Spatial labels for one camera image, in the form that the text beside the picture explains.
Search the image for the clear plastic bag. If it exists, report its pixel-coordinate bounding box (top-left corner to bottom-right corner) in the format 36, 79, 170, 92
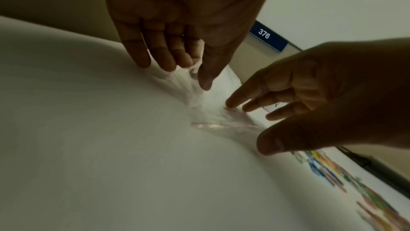
150, 57, 267, 142

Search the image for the pile of coloured paper clips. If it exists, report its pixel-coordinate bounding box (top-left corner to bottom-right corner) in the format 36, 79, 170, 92
290, 149, 410, 231

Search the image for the blue number sign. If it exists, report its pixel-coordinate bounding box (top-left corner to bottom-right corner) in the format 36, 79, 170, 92
249, 21, 289, 53

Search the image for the person's left hand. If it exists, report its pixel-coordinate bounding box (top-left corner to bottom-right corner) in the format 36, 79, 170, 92
88, 0, 283, 91

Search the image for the person's right hand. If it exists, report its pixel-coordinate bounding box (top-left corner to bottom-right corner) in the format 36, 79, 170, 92
225, 37, 410, 156

